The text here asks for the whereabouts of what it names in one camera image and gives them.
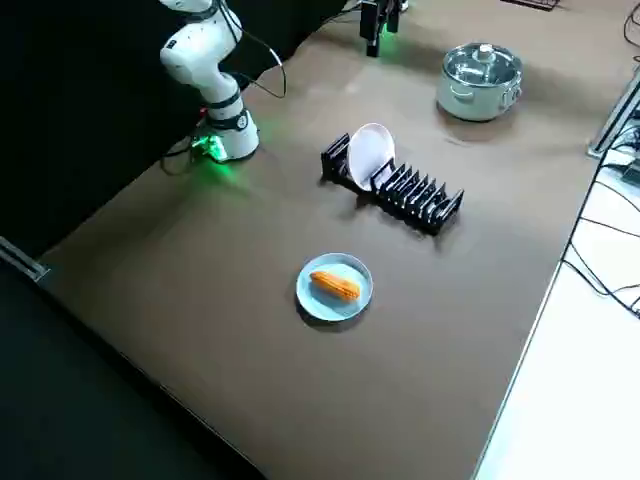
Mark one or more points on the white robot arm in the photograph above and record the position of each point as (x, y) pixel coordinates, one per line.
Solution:
(402, 3)
(200, 55)

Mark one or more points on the orange corn cob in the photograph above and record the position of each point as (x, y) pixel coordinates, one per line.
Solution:
(335, 285)

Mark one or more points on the black slotted dish rack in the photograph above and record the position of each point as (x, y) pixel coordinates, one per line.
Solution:
(425, 210)

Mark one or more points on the glass pot lid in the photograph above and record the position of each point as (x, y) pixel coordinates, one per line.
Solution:
(485, 52)

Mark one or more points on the aluminium frame profile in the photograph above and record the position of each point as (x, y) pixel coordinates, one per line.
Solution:
(25, 262)

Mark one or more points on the white plate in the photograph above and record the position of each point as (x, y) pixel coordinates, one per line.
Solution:
(370, 155)

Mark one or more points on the light blue plate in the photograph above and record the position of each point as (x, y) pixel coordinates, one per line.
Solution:
(325, 305)

